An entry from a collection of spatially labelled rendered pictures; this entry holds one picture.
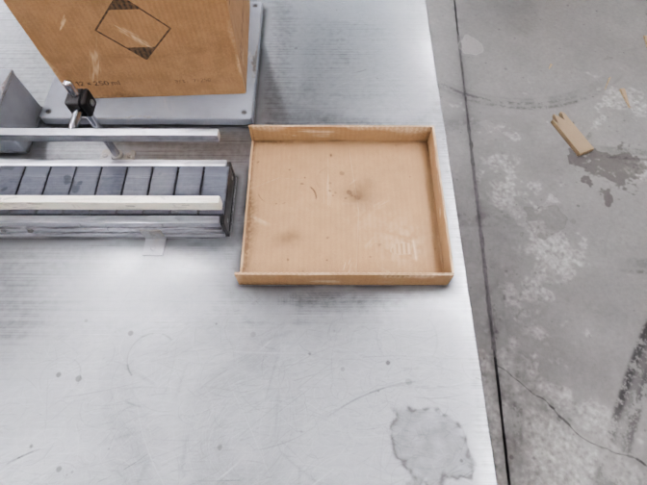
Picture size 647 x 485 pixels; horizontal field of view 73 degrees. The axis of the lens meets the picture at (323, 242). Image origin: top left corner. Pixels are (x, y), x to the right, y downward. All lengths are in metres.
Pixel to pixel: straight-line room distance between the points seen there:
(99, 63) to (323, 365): 0.58
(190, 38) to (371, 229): 0.39
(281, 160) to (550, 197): 1.33
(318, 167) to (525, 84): 1.60
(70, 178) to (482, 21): 2.07
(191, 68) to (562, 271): 1.39
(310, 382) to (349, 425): 0.07
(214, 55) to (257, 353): 0.46
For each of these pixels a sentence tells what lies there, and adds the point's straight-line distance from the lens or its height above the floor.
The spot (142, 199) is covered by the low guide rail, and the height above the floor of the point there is 0.92.
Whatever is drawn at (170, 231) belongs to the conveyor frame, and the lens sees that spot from 0.68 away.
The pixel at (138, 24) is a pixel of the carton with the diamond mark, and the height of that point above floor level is 0.99.
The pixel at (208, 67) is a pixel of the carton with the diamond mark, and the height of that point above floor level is 0.91.
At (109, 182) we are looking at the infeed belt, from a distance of 0.73.
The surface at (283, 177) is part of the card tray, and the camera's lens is 0.72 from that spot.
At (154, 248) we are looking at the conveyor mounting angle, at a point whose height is 0.83.
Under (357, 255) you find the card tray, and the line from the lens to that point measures 0.65.
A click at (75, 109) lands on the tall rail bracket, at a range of 0.72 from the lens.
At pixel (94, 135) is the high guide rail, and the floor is 0.96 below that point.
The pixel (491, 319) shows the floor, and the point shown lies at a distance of 1.59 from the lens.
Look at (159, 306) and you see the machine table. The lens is 0.67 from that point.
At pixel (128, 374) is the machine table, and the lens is 0.66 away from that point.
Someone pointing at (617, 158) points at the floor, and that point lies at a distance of 2.13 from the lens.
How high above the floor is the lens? 1.43
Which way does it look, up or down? 64 degrees down
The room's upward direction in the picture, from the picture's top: straight up
